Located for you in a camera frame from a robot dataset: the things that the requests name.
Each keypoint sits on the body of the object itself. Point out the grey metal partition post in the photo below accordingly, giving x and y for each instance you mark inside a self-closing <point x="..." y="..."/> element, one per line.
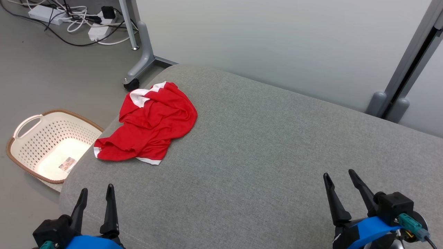
<point x="412" y="58"/>

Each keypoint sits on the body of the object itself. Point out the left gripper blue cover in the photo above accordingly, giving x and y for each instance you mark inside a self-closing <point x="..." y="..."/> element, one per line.
<point x="90" y="242"/>

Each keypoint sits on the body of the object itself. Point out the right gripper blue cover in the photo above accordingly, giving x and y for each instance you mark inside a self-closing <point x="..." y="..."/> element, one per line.
<point x="370" y="231"/>

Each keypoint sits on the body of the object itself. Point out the short white power strip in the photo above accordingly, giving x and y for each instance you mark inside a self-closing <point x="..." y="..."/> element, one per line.
<point x="100" y="30"/>

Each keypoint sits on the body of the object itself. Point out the grey cylindrical post foot cap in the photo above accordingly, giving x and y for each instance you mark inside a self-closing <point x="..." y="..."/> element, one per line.
<point x="398" y="110"/>
<point x="375" y="103"/>

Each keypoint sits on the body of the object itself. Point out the grey table leg with caster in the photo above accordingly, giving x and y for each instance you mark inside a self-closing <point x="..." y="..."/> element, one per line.
<point x="145" y="52"/>

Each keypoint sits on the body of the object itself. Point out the paper label sticker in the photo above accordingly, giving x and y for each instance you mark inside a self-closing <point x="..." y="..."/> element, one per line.
<point x="67" y="164"/>

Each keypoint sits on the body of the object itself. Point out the black power adapter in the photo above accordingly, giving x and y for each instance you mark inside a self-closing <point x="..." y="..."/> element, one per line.
<point x="108" y="12"/>

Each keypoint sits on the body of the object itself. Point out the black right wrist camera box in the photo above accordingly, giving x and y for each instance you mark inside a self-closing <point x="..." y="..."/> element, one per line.
<point x="396" y="207"/>

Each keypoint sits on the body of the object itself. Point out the long white power strip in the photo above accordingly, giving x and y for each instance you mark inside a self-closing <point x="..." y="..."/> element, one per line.
<point x="46" y="14"/>

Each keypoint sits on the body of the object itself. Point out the red shorts white trim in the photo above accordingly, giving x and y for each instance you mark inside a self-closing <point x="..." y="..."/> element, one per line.
<point x="155" y="124"/>

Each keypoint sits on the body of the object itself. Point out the cream perforated laundry basket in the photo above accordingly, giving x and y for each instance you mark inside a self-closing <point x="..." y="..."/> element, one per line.
<point x="52" y="145"/>

